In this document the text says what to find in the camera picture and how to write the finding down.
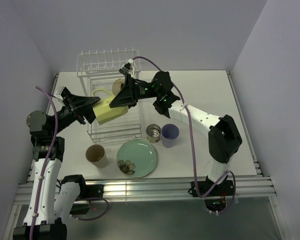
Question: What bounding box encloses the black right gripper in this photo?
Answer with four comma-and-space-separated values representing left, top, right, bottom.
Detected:
107, 74, 161, 113

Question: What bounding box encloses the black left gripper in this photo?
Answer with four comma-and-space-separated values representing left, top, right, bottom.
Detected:
50, 91, 105, 136

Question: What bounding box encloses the beige ceramic bowl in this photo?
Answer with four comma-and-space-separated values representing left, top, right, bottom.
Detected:
112, 78, 125, 96

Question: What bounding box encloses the pale yellow mug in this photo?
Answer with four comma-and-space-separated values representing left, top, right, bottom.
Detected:
91, 89, 129, 125

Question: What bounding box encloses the brown paper-like cup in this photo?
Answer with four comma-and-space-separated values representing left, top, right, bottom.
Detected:
85, 144, 108, 168

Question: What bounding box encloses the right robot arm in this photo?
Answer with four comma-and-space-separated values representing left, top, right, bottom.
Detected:
109, 64, 243, 198

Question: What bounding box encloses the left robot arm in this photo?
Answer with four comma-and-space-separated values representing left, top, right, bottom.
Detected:
12, 87, 101, 240

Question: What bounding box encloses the small metal-lined beige cup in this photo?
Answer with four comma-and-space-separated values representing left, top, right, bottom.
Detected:
145, 124, 161, 143

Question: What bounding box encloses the lavender plastic cup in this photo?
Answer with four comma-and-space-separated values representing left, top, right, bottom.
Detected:
161, 123, 180, 148

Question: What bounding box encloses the green floral plate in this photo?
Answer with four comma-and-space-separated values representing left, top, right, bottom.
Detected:
116, 139, 158, 178

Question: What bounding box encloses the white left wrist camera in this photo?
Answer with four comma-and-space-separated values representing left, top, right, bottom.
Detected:
53, 86, 65, 102

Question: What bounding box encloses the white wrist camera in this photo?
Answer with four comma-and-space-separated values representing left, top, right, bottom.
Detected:
53, 86, 65, 102
119, 59, 135, 77

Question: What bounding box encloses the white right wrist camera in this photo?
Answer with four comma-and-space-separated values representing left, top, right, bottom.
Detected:
119, 59, 135, 77

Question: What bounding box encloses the white wire dish rack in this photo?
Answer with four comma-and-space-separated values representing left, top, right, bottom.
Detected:
76, 48, 144, 145

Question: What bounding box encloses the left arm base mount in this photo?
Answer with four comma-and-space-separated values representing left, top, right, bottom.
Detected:
70, 184, 104, 216

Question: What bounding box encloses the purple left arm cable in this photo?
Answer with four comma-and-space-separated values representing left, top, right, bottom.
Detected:
27, 85, 110, 240

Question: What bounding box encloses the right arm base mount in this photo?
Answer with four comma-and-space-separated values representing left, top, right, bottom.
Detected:
188, 179, 236, 198

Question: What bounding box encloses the aluminium frame rail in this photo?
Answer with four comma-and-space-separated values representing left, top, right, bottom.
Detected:
14, 174, 276, 204

